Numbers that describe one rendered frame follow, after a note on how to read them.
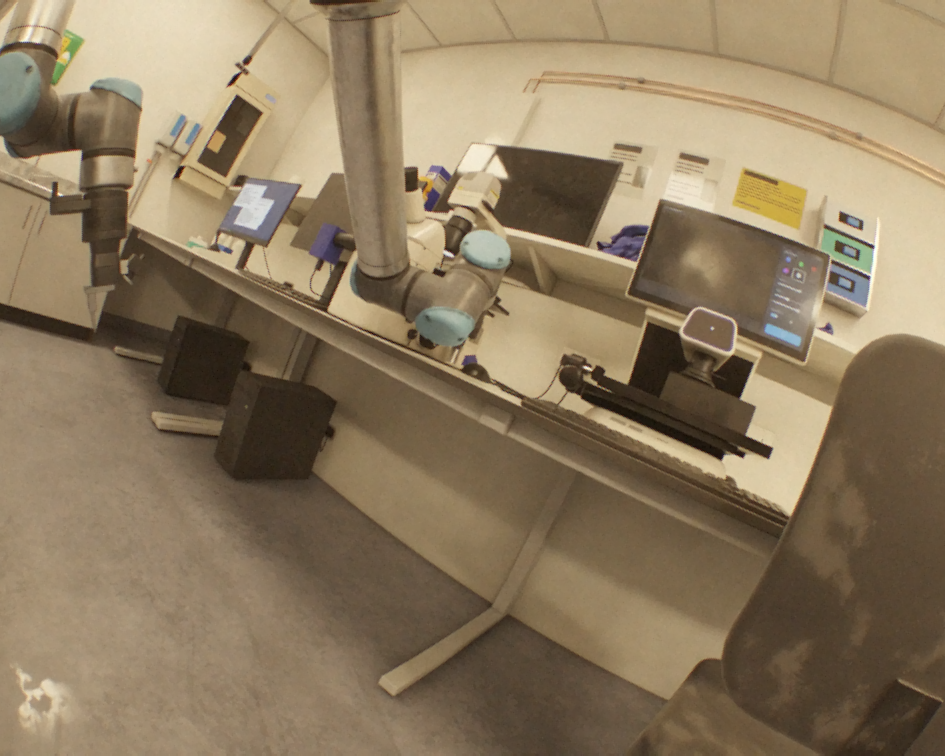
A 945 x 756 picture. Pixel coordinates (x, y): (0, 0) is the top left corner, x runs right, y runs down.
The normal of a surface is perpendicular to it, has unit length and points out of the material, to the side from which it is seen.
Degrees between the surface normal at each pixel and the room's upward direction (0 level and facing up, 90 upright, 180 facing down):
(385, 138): 113
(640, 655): 90
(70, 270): 90
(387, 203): 117
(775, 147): 90
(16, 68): 95
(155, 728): 0
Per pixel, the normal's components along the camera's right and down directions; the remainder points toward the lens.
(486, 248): 0.18, -0.44
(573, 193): -0.42, -0.24
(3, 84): 0.58, 0.36
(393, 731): 0.40, -0.91
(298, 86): 0.80, 0.36
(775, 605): -0.66, -0.27
